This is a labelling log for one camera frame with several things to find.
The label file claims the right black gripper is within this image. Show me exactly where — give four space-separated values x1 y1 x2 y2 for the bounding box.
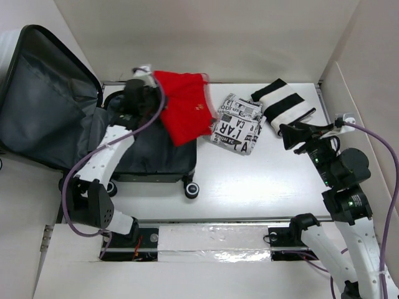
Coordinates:
278 120 337 186

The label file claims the black white striped garment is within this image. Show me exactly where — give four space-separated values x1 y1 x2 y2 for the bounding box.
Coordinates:
251 78 316 136

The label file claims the red garment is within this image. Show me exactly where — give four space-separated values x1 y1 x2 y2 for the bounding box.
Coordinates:
154 70 218 146

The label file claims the newspaper print garment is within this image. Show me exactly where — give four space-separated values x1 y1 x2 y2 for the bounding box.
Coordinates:
209 93 265 155

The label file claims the small space-print suitcase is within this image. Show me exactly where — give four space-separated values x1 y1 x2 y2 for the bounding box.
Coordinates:
1 25 200 199

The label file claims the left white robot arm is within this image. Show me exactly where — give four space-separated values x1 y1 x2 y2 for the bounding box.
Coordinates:
62 80 166 247

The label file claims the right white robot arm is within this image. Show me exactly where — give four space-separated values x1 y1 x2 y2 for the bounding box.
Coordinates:
280 119 398 298

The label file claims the silver foil tape strip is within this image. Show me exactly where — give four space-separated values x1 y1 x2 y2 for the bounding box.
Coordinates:
157 224 271 263

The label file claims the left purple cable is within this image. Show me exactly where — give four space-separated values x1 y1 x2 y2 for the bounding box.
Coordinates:
61 67 166 261

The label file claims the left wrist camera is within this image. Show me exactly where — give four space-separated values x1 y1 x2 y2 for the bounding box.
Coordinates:
132 64 156 87

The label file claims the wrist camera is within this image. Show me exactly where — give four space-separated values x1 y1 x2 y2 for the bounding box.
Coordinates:
132 64 156 87
334 112 356 127

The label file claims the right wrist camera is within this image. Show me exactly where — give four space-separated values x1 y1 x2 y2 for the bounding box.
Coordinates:
334 112 356 127

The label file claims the aluminium rail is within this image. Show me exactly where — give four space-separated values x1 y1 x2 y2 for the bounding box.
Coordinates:
138 217 292 225

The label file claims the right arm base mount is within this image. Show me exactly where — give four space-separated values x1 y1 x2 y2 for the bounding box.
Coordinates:
263 227 318 262

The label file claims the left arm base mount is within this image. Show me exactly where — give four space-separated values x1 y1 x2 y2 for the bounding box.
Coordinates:
100 227 159 262

